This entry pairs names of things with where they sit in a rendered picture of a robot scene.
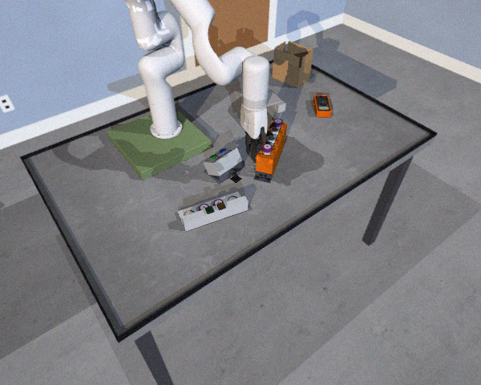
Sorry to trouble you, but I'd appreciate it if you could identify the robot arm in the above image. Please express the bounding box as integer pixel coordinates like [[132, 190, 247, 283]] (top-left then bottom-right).
[[125, 0, 286, 139]]

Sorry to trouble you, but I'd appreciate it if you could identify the orange tube rack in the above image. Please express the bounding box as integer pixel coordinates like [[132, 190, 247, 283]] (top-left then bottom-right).
[[256, 120, 287, 177]]

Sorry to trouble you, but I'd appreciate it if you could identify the grey button housing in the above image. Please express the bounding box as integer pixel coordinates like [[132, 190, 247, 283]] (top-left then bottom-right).
[[203, 148, 242, 183]]

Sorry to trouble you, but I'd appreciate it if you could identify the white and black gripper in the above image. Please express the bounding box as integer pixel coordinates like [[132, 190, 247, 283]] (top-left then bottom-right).
[[240, 103, 268, 153]]

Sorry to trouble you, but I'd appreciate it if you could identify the brown cardboard box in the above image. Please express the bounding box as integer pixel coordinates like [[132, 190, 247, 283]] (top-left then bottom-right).
[[272, 41, 313, 88]]

